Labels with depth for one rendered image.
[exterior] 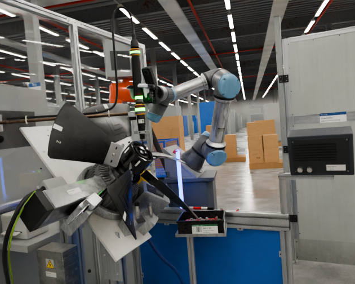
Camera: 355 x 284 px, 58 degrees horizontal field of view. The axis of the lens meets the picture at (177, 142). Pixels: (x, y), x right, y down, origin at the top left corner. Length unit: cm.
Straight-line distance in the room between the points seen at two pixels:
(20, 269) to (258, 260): 120
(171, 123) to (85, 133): 809
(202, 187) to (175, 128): 738
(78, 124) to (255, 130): 770
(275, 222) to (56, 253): 99
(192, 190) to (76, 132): 92
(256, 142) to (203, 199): 689
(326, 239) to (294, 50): 166
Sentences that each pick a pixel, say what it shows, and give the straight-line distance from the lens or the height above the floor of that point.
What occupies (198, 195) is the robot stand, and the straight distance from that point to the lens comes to 193.
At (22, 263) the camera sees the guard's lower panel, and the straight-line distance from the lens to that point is 193.
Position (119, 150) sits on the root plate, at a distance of 131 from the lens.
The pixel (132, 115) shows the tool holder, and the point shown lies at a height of 138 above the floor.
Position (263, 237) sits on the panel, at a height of 73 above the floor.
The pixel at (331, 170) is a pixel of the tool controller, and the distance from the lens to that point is 155.
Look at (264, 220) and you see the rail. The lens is 165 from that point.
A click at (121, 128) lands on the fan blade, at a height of 133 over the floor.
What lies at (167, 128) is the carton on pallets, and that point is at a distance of 932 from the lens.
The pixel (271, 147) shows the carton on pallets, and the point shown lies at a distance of 878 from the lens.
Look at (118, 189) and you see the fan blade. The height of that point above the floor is 113.
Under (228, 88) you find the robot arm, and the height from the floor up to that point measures 148.
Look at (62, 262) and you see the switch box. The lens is 147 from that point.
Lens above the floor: 132
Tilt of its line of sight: 3 degrees down
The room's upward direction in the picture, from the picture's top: 5 degrees counter-clockwise
